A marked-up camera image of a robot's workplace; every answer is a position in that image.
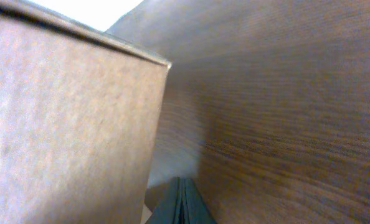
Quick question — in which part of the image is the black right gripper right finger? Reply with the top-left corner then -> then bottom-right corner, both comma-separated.
180,179 -> 216,224

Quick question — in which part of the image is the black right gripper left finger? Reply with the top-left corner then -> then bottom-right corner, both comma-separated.
146,177 -> 181,224

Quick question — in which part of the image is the cardboard box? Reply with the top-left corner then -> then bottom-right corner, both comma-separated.
0,1 -> 171,223

